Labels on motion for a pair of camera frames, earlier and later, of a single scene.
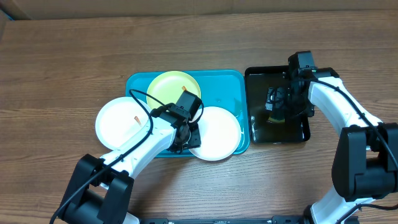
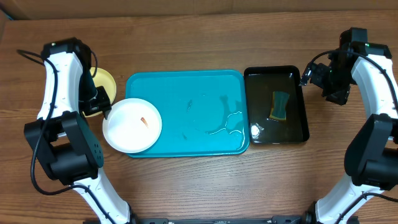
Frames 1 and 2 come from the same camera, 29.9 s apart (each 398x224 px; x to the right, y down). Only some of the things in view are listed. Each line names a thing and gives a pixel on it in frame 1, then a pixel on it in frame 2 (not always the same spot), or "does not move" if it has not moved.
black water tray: [271, 121] does not move
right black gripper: [284, 108] -> [340, 98]
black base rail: [290, 219] does not move
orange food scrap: [138, 121] -> [144, 121]
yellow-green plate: [168, 86] -> [104, 79]
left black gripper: [196, 142] -> [104, 106]
